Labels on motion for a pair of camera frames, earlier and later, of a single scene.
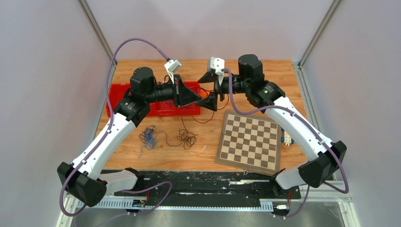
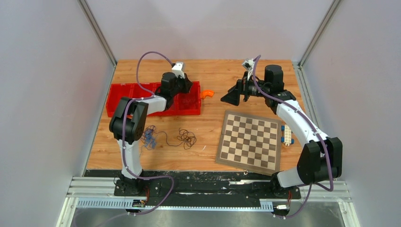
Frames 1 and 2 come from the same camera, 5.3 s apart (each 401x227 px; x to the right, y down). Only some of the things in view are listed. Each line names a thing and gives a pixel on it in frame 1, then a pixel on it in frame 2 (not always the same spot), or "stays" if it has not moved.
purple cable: [171, 145] stays
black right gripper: [211, 102] to [233, 96]
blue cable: [151, 142] stays
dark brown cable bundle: [188, 139] stays
